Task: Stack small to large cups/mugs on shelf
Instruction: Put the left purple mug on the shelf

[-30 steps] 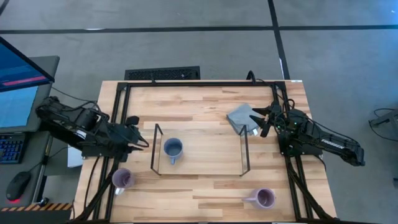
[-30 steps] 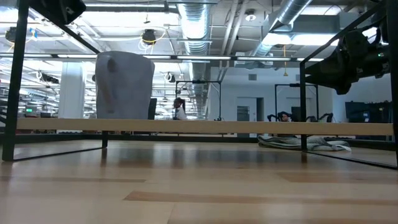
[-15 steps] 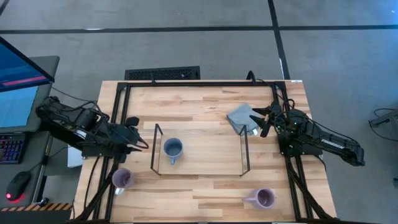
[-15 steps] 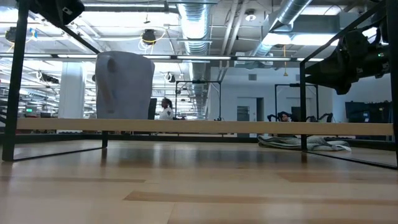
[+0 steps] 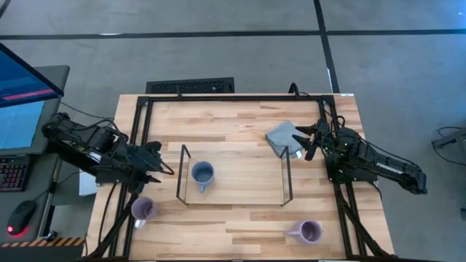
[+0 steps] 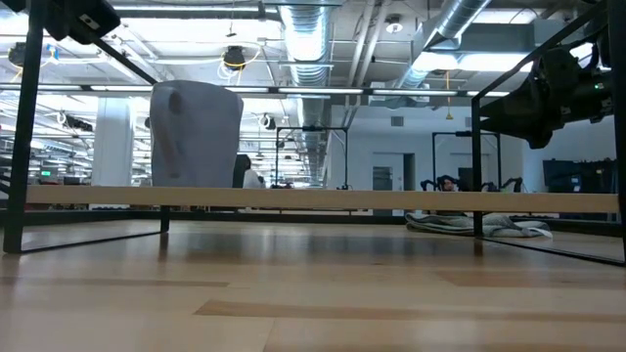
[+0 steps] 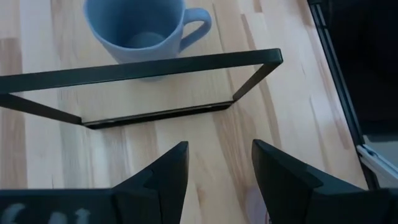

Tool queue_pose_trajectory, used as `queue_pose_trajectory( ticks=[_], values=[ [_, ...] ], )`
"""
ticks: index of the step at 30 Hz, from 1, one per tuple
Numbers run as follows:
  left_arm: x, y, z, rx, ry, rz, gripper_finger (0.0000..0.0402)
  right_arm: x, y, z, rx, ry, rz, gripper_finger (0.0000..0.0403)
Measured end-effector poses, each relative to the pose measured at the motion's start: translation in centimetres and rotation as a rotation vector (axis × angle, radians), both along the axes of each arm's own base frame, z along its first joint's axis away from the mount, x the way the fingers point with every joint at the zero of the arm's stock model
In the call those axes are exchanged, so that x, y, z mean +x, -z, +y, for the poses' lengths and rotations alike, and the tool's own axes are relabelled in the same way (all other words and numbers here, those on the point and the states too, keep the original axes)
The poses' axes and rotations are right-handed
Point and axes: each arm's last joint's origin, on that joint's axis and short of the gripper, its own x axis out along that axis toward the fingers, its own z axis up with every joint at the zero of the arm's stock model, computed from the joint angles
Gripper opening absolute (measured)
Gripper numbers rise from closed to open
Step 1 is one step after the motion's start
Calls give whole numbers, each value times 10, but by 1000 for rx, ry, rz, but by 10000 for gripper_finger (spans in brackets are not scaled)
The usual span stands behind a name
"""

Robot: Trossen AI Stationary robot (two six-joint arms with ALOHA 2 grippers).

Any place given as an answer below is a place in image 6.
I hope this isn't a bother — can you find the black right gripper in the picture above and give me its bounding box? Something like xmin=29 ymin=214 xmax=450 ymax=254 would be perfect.
xmin=481 ymin=46 xmax=596 ymax=151

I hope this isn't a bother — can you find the blue-grey mug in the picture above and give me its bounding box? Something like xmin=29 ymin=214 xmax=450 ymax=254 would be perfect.
xmin=149 ymin=80 xmax=245 ymax=189

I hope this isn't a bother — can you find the person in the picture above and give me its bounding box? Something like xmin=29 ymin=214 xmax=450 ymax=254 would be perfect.
xmin=436 ymin=174 xmax=462 ymax=193

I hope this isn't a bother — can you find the grey folded cloth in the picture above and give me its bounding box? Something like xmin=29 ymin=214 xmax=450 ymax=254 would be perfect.
xmin=404 ymin=211 xmax=554 ymax=240

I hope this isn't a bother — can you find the black ceiling device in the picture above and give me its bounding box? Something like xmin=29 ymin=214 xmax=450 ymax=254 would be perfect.
xmin=222 ymin=44 xmax=247 ymax=72

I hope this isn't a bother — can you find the white pillar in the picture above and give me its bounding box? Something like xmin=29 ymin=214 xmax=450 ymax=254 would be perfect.
xmin=91 ymin=96 xmax=136 ymax=187

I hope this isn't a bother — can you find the black background rig frame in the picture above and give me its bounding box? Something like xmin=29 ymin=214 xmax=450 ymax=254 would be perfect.
xmin=431 ymin=130 xmax=503 ymax=193
xmin=275 ymin=125 xmax=349 ymax=191

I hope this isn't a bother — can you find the dark wall screen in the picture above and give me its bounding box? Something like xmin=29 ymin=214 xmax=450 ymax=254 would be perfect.
xmin=542 ymin=158 xmax=618 ymax=195

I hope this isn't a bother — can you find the silver ventilation duct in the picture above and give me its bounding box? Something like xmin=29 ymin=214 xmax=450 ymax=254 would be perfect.
xmin=390 ymin=0 xmax=493 ymax=94
xmin=277 ymin=0 xmax=339 ymax=128

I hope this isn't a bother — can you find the wooden shelf with black frame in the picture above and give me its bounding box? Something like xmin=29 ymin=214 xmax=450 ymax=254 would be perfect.
xmin=2 ymin=0 xmax=626 ymax=268

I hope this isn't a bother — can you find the black metal table frame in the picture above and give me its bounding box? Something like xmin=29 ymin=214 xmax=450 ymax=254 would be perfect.
xmin=0 ymin=208 xmax=626 ymax=239

